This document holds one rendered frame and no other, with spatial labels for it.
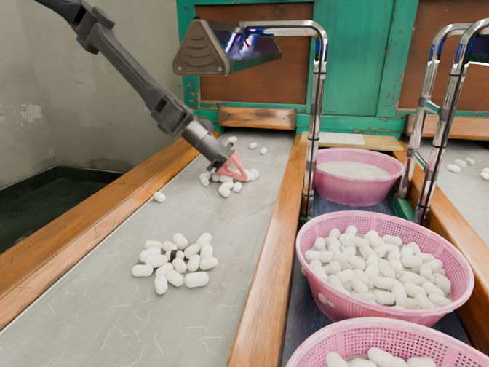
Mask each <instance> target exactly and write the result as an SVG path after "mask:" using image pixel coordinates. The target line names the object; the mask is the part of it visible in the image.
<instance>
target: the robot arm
mask: <svg viewBox="0 0 489 367"><path fill-rule="evenodd" d="M34 1H36V2H38V3H40V4H42V5H44V6H46V7H48V8H49V9H51V10H53V11H54V12H56V13H58V14H59V15H60V16H61V17H63V18H64V19H65V20H66V22H67V23H68V24H69V25H70V27H71V28H72V29H73V31H74V32H75V33H76V35H77V37H76V40H77V42H78V43H79V44H80V45H81V46H82V47H83V48H84V49H85V50H86V51H88V52H90V53H92V54H94V55H97V54H98V52H99V51H100V52H101V53H102V54H103V55H104V56H105V57H106V59H107V60H108V61H109V62H110V63H111V64H112V65H113V66H114V68H115V69H116V70H117V71H118V72H119V73H120V74H121V75H122V76H123V77H124V78H125V79H126V80H127V81H128V82H129V84H130V85H131V86H132V87H133V88H134V89H135V90H136V91H137V93H138V94H139V95H140V96H141V98H142V99H143V101H144V102H145V104H146V107H147V108H148V109H149V111H150V112H151V116H152V117H153V118H154V119H155V120H156V121H157V122H158V125H157V127H158V128H159V129H160V130H161V131H162V132H163V133H165V134H166V135H168V134H169V135H171V136H172V137H173V138H174V137H175V136H177V135H178V134H179V132H180V131H181V130H183V131H182V133H181V137H183V138H184V139H185V140H186V141H187V142H188V143H190V144H191V145H192V146H193V147H194V148H195V149H196V150H197V151H198V152H199V153H200V154H202V155H203V156H204V157H205V158H206V159H208V160H209V161H210V162H211V163H210V165H209V166H208V167H207V168H206V170H207V171H208V172H209V173H210V172H211V170H212V169H213V168H214V167H215V168H216V170H215V172H216V173H217V174H219V175H224V176H228V177H231V178H235V179H238V180H240V181H246V180H247V179H248V176H247V174H246V172H245V169H244V167H243V165H242V162H241V159H240V158H239V154H238V152H237V151H236V150H235V149H234V150H233V151H232V150H230V148H231V147H232V146H233V145H234V144H233V143H232V142H229V143H228V145H227V146H224V145H223V144H222V143H221V142H220V141H219V140H218V139H217V138H216V137H215V136H214V135H213V131H214V127H213V124H212V122H211V121H210V120H208V119H201V118H200V117H199V116H197V115H194V113H195V112H194V111H193V110H192V109H190V108H189V107H188V106H187V105H186V104H185V103H184V102H183V101H181V100H180V99H178V98H176V97H175V96H174V95H173V94H172V93H171V92H170V91H168V90H166V89H164V88H163V87H162V86H161V85H160V84H158V83H157V82H156V80H155V79H154V78H153V77H152V76H151V75H150V74H149V73H148V72H147V71H146V70H145V69H144V68H143V67H142V65H141V64H139V62H137V61H136V59H134V57H133V56H131V54H130V53H129V52H128V51H127V50H126V49H125V48H124V47H123V46H122V45H121V44H120V43H119V41H118V40H117V38H116V37H115V36H114V33H113V31H112V28H113V27H114V25H115V22H114V21H113V20H112V19H111V18H110V17H109V16H108V15H107V14H106V13H105V12H104V11H103V10H102V9H100V8H99V7H96V6H95V5H94V7H93V8H92V7H91V6H90V5H89V4H88V3H87V2H86V1H85V0H34ZM232 163H234V165H235V166H236V167H237V169H238V170H239V172H240V173H241V174H242V175H240V174H238V173H236V172H234V171H233V170H231V169H229V168H228V167H229V166H230V165H231V164H232Z"/></svg>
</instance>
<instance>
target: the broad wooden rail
mask: <svg viewBox="0 0 489 367"><path fill-rule="evenodd" d="M199 155H200V153H199V152H198V151H197V150H196V149H195V148H194V147H193V146H192V145H191V144H190V143H188V142H187V141H186V140H185V139H184V138H183V137H181V138H179V139H178V140H176V141H175V142H174V143H172V144H170V145H169V146H167V147H166V148H164V149H162V150H161V151H160V152H158V153H156V154H155V155H153V156H152V157H150V158H149V159H147V160H146V161H145V162H142V163H141V164H139V165H138V166H137V167H135V168H133V169H132V170H131V171H129V172H127V173H125V174H124V175H123V176H121V177H120V178H118V179H116V180H115V181H113V182H112V183H110V184H109V185H107V186H106V187H104V188H103V189H101V190H100V191H98V192H96V193H95V194H93V195H92V196H91V197H89V198H87V199H86V200H84V201H83V202H81V203H79V204H78V205H77V206H75V207H74V208H72V209H70V210H69V211H67V212H66V213H64V214H63V215H61V216H60V217H58V218H56V219H55V220H54V221H52V222H50V223H49V224H47V225H46V226H44V227H43V228H41V229H40V230H38V231H37V232H35V233H33V234H32V235H31V236H29V237H27V238H25V239H24V240H23V241H21V242H19V243H18V244H16V245H15V246H14V247H12V248H10V249H9V250H7V251H6V252H4V253H3V254H1V255H0V332H1V331H2V330H3V329H5V328H6V327H7V326H8V325H9V324H10V323H11V322H12V321H13V320H14V319H15V318H16V317H18V316H19V315H20V314H21V313H22V312H24V311H25V310H26V309H27V308H28V307H29V306H31V305H32V303H34V302H35V300H37V299H38V298H39V297H40V296H41V295H42V294H44V293H45V292H46V291H47V290H48V289H49V288H51V287H52V286H53V285H54V284H55V283H56V282H57V281H58V280H59V279H60V278H61V277H63V276H64V275H65V274H66V273H67V272H68V271H70V270H71V269H72V268H73V267H74V266H75V265H77V264H78V263H79V262H80V261H81V260H82V259H83V258H84V257H85V256H86V255H87V254H88V253H90V252H91V251H92V250H93V249H94V248H96V247H97V246H98V245H99V244H100V243H101V242H102V241H104V239H105V238H107V236H109V235H110V234H111V233H112V232H113V231H114V230H116V229H117V228H118V227H119V226H120V225H122V224H123V223H124V222H125V221H126V220H127V219H128V218H129V217H130V216H131V215H132V214H133V213H135V212H136V211H137V210H138V209H139V208H141V207H142V206H143V205H144V204H145V203H146V202H148V201H149V200H150V199H151V198H152V197H153V196H154V194H155V193H156V192H158V191H159V190H161V189H162V188H163V187H164V186H165V185H166V184H168V183H169V182H170V181H171V180H172V179H173V178H174V177H175V176H176V175H177V174H179V173H180V172H181V171H182V170H183V169H184V168H185V167H187V166H188V165H189V164H190V163H191V162H192V161H194V160H195V159H196V158H197V157H198V156H199Z"/></svg>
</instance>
